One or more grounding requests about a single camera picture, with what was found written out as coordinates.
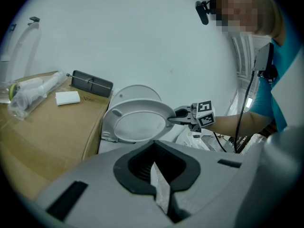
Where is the black head-worn camera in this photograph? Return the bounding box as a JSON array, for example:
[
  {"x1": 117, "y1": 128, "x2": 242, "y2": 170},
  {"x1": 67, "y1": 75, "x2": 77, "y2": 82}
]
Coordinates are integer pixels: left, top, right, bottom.
[{"x1": 195, "y1": 0, "x2": 212, "y2": 26}]

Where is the person's teal shirt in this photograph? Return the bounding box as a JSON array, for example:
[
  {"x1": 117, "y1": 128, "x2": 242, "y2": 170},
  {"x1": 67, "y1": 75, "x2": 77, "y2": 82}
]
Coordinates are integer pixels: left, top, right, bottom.
[{"x1": 250, "y1": 25, "x2": 304, "y2": 133}]

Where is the person's right forearm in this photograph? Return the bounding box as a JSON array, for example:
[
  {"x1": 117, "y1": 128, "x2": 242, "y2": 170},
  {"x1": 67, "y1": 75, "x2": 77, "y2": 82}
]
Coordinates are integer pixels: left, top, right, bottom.
[{"x1": 210, "y1": 110, "x2": 274, "y2": 137}]

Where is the white smart toilet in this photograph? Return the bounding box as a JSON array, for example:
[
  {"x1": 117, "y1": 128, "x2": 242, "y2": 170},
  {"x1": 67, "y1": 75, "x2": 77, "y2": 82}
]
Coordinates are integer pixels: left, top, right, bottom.
[{"x1": 175, "y1": 126, "x2": 214, "y2": 152}]

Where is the white elongated toilet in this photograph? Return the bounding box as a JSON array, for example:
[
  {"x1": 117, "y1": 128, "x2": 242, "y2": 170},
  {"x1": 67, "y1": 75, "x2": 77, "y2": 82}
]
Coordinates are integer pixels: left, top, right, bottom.
[{"x1": 0, "y1": 22, "x2": 43, "y2": 83}]

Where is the dark grey paper holder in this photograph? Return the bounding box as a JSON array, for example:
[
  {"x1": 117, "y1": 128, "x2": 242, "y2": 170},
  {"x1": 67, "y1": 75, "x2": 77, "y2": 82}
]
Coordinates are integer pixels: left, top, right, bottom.
[{"x1": 66, "y1": 69, "x2": 114, "y2": 98}]

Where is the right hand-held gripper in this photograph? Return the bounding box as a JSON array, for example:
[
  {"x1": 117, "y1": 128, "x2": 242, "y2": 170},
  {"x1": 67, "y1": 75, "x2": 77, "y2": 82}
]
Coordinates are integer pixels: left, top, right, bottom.
[{"x1": 168, "y1": 100, "x2": 216, "y2": 133}]

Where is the small white carton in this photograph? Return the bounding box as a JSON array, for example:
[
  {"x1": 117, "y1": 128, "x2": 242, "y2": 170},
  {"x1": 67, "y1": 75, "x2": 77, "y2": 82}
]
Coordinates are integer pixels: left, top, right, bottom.
[{"x1": 18, "y1": 77, "x2": 45, "y2": 89}]

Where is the thin black cable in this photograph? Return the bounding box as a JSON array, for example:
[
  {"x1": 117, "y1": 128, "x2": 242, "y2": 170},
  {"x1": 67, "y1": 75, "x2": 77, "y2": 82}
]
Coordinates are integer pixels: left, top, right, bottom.
[{"x1": 212, "y1": 132, "x2": 228, "y2": 153}]

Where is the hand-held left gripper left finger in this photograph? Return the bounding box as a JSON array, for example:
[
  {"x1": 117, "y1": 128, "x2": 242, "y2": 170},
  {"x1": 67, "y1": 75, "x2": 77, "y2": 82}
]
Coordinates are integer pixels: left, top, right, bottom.
[{"x1": 33, "y1": 140, "x2": 175, "y2": 228}]

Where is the white plastic drain pipe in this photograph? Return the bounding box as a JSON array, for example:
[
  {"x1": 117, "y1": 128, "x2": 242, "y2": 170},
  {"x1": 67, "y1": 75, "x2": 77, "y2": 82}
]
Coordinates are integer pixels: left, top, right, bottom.
[{"x1": 7, "y1": 70, "x2": 68, "y2": 121}]

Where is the black chest-worn device box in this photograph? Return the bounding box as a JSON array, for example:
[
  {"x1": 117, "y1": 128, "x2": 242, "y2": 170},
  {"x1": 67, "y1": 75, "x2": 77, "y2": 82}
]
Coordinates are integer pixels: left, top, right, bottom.
[{"x1": 251, "y1": 42, "x2": 278, "y2": 80}]

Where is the thick black cable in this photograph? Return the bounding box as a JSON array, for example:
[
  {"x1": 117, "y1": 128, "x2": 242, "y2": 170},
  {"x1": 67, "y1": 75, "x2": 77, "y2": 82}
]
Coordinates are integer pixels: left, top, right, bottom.
[{"x1": 234, "y1": 71, "x2": 256, "y2": 153}]

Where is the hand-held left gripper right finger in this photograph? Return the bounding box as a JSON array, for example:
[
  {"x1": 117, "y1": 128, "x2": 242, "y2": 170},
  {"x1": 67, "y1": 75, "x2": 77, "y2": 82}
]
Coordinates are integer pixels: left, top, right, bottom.
[{"x1": 154, "y1": 140, "x2": 247, "y2": 224}]

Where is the clear tube green cap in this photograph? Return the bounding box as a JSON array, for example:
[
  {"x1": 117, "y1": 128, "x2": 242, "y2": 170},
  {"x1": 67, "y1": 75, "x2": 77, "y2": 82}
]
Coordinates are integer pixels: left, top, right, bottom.
[{"x1": 0, "y1": 81, "x2": 21, "y2": 104}]

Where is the flat white rectangular box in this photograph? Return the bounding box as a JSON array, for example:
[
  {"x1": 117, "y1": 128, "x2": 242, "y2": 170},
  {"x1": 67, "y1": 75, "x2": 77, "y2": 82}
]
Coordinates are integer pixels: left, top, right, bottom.
[{"x1": 55, "y1": 91, "x2": 81, "y2": 106}]

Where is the white toilet seat lid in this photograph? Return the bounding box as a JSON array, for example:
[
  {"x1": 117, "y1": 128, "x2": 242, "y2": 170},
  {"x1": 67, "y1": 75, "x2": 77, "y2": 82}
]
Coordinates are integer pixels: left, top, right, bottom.
[{"x1": 102, "y1": 98, "x2": 176, "y2": 143}]

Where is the large brown cardboard box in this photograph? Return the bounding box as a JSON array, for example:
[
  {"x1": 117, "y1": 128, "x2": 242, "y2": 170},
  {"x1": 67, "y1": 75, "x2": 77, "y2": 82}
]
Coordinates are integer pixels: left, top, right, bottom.
[{"x1": 0, "y1": 70, "x2": 114, "y2": 199}]

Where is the person's head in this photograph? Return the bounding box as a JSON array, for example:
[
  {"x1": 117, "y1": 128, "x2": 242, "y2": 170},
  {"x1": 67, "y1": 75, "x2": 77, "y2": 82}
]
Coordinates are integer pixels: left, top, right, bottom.
[{"x1": 210, "y1": 0, "x2": 287, "y2": 45}]

